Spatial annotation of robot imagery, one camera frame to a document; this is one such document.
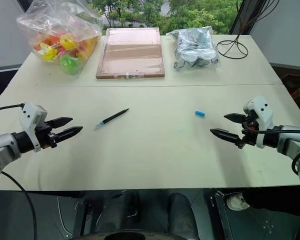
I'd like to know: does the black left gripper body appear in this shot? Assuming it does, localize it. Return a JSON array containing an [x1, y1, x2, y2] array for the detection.
[[36, 119, 59, 150]]

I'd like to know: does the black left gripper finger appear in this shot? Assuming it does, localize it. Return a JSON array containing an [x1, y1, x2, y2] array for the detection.
[[53, 126, 84, 145], [49, 116, 74, 129]]

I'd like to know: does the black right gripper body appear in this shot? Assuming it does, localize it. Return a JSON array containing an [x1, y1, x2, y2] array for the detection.
[[236, 111, 260, 150]]

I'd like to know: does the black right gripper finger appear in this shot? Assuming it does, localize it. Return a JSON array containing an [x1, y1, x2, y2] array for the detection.
[[223, 113, 247, 124], [209, 128, 243, 146]]

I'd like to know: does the black pen with clear tip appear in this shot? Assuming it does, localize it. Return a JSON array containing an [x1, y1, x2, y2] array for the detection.
[[93, 108, 131, 131]]

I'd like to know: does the white shoe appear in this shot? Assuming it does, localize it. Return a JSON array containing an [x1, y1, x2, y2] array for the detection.
[[225, 193, 251, 211]]

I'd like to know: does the black trouser leg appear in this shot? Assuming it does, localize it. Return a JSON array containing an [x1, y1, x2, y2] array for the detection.
[[241, 189, 300, 217]]

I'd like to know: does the dark equipment with red parts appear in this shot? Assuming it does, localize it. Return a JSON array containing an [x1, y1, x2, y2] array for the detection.
[[281, 71, 300, 101]]

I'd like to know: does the clear bag of colourful toys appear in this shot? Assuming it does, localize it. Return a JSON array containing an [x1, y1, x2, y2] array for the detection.
[[15, 0, 104, 77]]

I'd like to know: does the clear bag of grey parts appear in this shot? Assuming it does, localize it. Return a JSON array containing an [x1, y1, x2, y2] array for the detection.
[[165, 25, 222, 72]]

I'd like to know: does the dark grey rounded shape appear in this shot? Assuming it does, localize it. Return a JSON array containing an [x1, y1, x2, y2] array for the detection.
[[94, 190, 141, 237], [164, 192, 200, 238]]

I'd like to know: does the pink transparent flat box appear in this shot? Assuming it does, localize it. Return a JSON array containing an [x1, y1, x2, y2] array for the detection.
[[95, 27, 167, 81]]

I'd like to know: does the black upright panel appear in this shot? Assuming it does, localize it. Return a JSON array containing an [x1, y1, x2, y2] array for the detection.
[[229, 0, 269, 36]]

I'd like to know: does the black rounded rim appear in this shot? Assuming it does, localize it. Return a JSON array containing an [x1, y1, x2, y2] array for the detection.
[[81, 229, 192, 240]]

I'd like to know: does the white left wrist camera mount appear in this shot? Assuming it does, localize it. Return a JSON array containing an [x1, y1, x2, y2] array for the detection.
[[19, 101, 49, 153]]

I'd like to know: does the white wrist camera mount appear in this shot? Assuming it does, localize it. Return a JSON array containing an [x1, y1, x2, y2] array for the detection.
[[19, 101, 49, 153], [242, 95, 275, 150]]

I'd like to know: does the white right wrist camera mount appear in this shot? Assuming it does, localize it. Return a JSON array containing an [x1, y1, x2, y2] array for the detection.
[[242, 95, 275, 150]]

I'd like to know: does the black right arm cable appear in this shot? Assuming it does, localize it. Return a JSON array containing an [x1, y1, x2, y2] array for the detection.
[[241, 121, 300, 176]]

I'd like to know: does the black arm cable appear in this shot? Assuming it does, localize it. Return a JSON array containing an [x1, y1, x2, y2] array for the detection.
[[0, 103, 25, 114], [241, 121, 300, 176], [0, 171, 39, 240]]

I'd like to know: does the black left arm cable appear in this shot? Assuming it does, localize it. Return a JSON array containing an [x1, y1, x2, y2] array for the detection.
[[0, 171, 39, 240], [0, 103, 25, 114]]

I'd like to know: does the black metal table frame leg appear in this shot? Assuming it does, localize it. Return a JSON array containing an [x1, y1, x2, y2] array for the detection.
[[73, 191, 93, 232], [209, 189, 235, 240]]

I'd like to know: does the thin black coiled cable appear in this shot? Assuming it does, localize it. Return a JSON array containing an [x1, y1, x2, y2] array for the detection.
[[216, 0, 275, 60]]

